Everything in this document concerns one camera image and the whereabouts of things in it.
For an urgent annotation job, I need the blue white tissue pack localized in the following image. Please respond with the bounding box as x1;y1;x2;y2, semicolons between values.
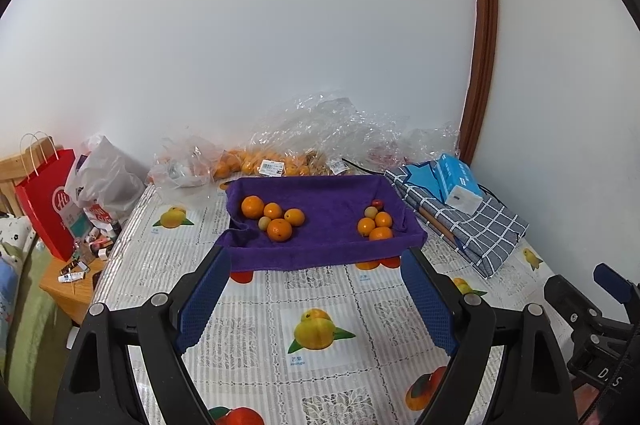
434;153;483;215

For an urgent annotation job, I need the wooden chair back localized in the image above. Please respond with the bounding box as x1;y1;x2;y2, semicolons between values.
0;131;58;217

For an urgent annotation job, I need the large orange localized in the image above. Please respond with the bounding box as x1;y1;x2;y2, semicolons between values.
369;227;394;241

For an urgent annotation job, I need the clear bag of oranges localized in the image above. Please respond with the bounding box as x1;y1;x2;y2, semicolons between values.
148;132;349;193

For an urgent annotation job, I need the purple towel-lined tray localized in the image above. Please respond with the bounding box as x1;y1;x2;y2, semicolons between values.
216;176;427;272

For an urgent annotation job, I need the pale yellow-green round fruit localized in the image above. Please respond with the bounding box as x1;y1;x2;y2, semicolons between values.
363;206;378;219
258;216;271;231

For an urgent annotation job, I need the fruit-print plastic tablecloth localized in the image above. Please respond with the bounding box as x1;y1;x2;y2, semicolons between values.
92;176;576;425

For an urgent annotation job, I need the brown wooden door frame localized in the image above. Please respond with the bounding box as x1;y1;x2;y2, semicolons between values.
459;0;499;165

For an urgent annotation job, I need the crumpled clear plastic wrap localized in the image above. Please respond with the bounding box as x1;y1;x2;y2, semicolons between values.
248;92;459;172

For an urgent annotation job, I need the red paper shopping bag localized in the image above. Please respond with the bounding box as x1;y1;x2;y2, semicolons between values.
15;131;75;260

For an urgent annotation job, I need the small wooden side table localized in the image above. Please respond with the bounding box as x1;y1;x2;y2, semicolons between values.
39;255;107;325

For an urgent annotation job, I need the orange tangerine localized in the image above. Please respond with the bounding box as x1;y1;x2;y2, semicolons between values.
266;218;293;243
241;195;265;220
374;210;393;228
357;217;376;237
264;202;283;220
283;208;306;227

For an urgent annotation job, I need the grey white plastic bag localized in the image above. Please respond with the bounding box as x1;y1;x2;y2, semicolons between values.
64;134;145;231

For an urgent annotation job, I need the grey checked folded blanket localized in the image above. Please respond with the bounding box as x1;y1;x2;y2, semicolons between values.
384;165;528;279

